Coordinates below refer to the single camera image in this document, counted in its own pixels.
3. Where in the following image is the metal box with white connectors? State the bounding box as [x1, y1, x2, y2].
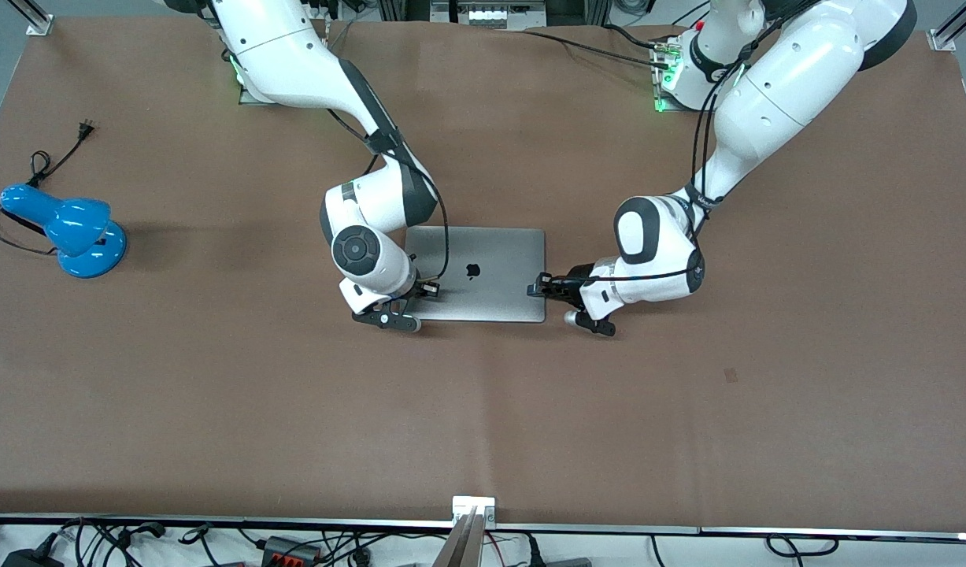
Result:
[430, 0, 548, 31]

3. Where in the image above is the long black base cable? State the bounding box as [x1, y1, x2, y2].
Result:
[522, 28, 672, 69]

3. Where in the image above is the black power adapter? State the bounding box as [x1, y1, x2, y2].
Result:
[1, 543, 63, 567]

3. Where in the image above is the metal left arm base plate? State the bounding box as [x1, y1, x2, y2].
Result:
[652, 35, 716, 113]

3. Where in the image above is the aluminium table corner bracket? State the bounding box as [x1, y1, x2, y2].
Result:
[927, 0, 966, 53]
[6, 0, 55, 37]

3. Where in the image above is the black looped cable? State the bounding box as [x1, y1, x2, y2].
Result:
[766, 534, 839, 559]

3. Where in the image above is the short black base cable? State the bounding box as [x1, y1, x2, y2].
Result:
[605, 24, 676, 56]

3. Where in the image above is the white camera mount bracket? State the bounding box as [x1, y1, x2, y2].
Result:
[452, 496, 497, 525]

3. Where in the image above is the black lamp cord with plug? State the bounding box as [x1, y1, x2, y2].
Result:
[0, 118, 98, 257]

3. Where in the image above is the silver grey laptop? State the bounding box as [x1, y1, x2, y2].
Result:
[404, 227, 546, 324]

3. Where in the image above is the black tangled cable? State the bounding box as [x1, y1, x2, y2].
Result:
[57, 517, 170, 567]

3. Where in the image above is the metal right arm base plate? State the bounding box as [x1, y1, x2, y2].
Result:
[237, 55, 283, 106]

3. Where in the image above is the aluminium camera mount bar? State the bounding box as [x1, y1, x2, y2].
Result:
[431, 508, 487, 567]

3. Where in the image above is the black orange connector block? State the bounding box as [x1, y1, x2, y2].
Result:
[261, 535, 323, 565]

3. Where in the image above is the metal table edge rail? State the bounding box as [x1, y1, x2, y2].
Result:
[0, 513, 966, 541]

